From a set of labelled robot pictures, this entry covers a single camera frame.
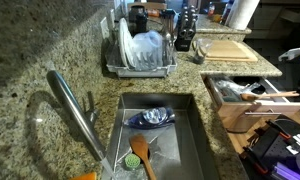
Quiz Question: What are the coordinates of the large wooden cutting board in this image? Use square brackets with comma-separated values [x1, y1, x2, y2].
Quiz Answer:
[192, 39, 259, 63]

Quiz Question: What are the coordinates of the wooden spoon with wide bowl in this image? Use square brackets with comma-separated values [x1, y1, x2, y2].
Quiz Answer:
[128, 132, 158, 180]

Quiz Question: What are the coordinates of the black drinking bottle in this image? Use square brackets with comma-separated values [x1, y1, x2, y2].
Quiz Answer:
[128, 4, 150, 36]

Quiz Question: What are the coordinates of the small wooden cutting board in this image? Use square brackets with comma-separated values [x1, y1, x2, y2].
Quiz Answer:
[205, 39, 251, 60]

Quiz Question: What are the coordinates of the blue glass dish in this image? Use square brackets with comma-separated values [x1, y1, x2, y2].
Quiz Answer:
[122, 106, 176, 130]

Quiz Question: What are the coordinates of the steel tap lever handle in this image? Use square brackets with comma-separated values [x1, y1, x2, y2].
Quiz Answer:
[84, 91, 101, 127]

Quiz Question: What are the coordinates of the wooden kitchen drawer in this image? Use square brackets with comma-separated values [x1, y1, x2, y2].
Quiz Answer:
[202, 74, 300, 133]

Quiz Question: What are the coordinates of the white wall outlet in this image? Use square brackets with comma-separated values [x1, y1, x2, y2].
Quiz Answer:
[100, 16, 111, 40]

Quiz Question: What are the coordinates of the white paper towel roll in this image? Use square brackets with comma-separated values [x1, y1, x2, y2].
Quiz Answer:
[226, 0, 261, 31]

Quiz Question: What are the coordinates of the green spiky scrubber ball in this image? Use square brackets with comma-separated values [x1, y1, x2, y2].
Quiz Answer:
[123, 152, 142, 171]

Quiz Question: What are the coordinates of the clear plastic bag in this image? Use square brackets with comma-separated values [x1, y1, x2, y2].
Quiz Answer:
[215, 77, 262, 102]

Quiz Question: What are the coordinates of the black knife block with knives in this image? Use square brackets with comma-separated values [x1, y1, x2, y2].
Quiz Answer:
[173, 4, 199, 52]

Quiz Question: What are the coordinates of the steel cutlery bunch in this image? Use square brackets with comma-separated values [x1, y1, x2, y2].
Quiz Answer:
[161, 8, 178, 66]

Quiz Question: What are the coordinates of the stainless steel sink basin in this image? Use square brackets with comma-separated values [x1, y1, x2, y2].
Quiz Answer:
[100, 92, 222, 180]

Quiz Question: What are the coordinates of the steel drawer handle bar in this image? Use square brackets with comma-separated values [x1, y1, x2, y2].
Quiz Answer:
[244, 108, 283, 117]

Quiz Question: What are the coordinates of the grey dish rack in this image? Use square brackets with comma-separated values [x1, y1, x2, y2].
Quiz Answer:
[104, 29, 178, 79]

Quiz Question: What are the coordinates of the orange sponge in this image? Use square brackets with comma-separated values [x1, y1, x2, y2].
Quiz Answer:
[67, 171, 98, 180]

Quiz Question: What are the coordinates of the black robot cart with clamps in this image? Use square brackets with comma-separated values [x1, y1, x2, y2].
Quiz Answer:
[239, 114, 300, 180]

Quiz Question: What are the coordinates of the stainless steel tap spout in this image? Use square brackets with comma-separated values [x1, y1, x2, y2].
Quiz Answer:
[45, 69, 108, 163]

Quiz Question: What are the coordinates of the clear glass jar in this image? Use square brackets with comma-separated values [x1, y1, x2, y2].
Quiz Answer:
[192, 37, 213, 65]

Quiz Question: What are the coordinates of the white plate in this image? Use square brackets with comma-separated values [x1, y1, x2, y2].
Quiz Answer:
[118, 17, 136, 70]

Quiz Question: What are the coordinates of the clear plastic container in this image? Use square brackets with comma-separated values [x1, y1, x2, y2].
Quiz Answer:
[131, 30, 165, 71]

